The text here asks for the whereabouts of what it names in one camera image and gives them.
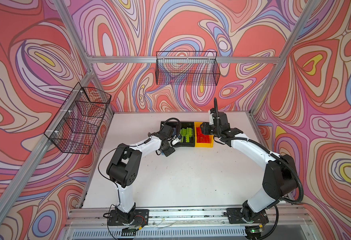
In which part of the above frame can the red arch lego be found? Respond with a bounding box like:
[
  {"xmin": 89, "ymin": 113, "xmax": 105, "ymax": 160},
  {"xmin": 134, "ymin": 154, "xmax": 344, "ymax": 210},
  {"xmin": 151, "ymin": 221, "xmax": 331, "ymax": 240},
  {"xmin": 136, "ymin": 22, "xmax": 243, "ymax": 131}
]
[{"xmin": 196, "ymin": 127, "xmax": 211, "ymax": 144}]

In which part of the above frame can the left wire basket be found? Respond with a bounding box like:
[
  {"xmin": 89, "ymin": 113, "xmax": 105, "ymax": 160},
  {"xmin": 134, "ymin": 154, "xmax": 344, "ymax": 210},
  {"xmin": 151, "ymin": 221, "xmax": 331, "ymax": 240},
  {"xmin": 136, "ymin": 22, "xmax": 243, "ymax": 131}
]
[{"xmin": 44, "ymin": 83, "xmax": 111, "ymax": 155}]

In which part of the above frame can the back wire basket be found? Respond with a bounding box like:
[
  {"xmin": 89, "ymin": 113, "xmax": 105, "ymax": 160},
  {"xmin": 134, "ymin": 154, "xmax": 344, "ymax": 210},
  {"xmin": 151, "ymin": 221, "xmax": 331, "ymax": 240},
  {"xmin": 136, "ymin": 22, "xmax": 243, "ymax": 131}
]
[{"xmin": 155, "ymin": 51, "xmax": 221, "ymax": 86}]

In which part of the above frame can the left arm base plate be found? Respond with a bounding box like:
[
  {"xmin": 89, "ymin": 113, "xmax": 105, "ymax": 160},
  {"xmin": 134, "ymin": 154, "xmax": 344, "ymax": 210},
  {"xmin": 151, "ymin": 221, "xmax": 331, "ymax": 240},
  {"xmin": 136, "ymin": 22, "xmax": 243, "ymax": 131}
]
[{"xmin": 106, "ymin": 209, "xmax": 149, "ymax": 227}]

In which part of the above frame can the yellow plastic bin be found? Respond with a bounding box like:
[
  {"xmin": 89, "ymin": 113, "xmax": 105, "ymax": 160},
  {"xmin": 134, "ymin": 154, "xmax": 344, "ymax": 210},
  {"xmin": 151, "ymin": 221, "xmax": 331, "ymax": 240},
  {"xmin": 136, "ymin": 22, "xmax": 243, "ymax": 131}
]
[{"xmin": 194, "ymin": 122, "xmax": 214, "ymax": 148}]

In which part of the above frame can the wire basket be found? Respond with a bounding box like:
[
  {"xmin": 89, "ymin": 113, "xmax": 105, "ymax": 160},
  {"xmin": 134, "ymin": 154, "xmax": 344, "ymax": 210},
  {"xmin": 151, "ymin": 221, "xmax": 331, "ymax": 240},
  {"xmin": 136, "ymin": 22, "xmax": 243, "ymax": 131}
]
[
  {"xmin": 44, "ymin": 83, "xmax": 111, "ymax": 155},
  {"xmin": 155, "ymin": 51, "xmax": 221, "ymax": 86}
]

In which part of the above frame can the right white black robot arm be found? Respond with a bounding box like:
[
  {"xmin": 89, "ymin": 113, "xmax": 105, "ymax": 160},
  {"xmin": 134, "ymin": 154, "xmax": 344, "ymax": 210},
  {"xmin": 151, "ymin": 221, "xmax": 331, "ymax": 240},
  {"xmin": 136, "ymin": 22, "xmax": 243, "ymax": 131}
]
[{"xmin": 200, "ymin": 98, "xmax": 304, "ymax": 224}]

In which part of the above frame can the green lego brick top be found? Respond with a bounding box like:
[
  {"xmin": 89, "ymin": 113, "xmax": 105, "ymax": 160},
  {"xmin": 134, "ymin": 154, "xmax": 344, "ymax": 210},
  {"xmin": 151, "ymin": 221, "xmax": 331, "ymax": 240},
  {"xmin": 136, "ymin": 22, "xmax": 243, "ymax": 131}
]
[{"xmin": 180, "ymin": 128, "xmax": 193, "ymax": 143}]

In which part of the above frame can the middle black bin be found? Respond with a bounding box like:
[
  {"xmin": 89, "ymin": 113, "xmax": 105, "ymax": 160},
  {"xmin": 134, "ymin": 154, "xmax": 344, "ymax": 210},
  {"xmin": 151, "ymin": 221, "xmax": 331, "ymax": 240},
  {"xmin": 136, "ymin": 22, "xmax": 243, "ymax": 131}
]
[{"xmin": 175, "ymin": 122, "xmax": 195, "ymax": 148}]

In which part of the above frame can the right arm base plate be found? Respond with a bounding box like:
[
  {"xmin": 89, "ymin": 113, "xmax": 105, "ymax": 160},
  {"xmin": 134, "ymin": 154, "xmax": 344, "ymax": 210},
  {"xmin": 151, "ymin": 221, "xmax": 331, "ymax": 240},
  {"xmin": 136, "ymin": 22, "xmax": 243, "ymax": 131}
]
[{"xmin": 223, "ymin": 208, "xmax": 269, "ymax": 225}]

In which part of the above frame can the left black bin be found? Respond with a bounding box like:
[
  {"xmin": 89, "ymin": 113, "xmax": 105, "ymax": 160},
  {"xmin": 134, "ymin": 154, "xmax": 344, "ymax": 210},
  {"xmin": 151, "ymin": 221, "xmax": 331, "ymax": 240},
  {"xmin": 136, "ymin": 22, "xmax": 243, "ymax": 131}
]
[{"xmin": 160, "ymin": 121, "xmax": 181, "ymax": 146}]

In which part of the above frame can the black bin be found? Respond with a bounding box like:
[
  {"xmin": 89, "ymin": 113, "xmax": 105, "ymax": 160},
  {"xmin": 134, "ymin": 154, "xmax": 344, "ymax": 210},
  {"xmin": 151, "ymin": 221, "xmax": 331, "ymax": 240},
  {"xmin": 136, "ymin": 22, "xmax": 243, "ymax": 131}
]
[
  {"xmin": 175, "ymin": 122, "xmax": 195, "ymax": 148},
  {"xmin": 160, "ymin": 121, "xmax": 181, "ymax": 146}
]

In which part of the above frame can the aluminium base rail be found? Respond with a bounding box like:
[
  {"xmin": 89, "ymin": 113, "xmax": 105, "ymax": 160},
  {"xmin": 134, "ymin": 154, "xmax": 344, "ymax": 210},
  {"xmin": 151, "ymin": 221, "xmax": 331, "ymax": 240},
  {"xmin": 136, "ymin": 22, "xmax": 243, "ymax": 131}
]
[{"xmin": 58, "ymin": 204, "xmax": 321, "ymax": 240}]

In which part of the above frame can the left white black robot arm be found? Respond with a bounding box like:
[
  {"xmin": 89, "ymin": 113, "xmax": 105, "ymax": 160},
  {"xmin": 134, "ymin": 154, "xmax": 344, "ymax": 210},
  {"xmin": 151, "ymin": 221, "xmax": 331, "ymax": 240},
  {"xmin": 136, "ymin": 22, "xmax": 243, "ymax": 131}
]
[{"xmin": 106, "ymin": 118, "xmax": 181, "ymax": 225}]

